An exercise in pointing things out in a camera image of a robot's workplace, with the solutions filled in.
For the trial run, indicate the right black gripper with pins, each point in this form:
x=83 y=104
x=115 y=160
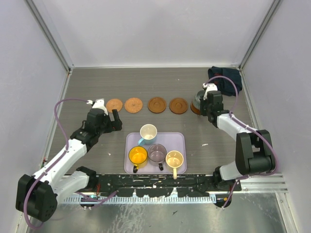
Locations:
x=202 y=112

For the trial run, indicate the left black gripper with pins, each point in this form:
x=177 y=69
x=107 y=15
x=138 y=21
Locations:
x=112 y=125

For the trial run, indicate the woven rattan coaster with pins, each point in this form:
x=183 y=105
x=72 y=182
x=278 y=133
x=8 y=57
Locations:
x=133 y=105
x=114 y=104
x=194 y=109

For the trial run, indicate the grey green mug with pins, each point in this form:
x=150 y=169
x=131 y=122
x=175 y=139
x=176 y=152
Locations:
x=196 y=99

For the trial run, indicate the brown wooden coaster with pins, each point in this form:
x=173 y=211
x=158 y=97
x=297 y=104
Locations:
x=157 y=105
x=178 y=106

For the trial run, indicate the cream mug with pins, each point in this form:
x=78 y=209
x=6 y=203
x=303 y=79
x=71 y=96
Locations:
x=174 y=160

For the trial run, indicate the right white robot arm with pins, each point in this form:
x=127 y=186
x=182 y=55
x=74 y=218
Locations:
x=254 y=153

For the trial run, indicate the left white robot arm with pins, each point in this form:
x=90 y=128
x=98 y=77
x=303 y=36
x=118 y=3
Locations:
x=38 y=195

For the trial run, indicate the dark blue folded cloth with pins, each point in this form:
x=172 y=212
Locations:
x=224 y=85

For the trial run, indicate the blue mug white inside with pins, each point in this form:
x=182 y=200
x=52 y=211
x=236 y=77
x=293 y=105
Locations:
x=148 y=134

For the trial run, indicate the yellow mug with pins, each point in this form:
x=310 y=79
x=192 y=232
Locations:
x=138 y=156

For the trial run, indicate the lavender plastic tray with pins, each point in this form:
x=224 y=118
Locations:
x=171 y=141

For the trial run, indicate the purple glass mug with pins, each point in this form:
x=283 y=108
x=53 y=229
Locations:
x=157 y=156

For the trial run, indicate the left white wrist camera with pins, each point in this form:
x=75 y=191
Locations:
x=98 y=104

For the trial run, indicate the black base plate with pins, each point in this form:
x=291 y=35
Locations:
x=155 y=186

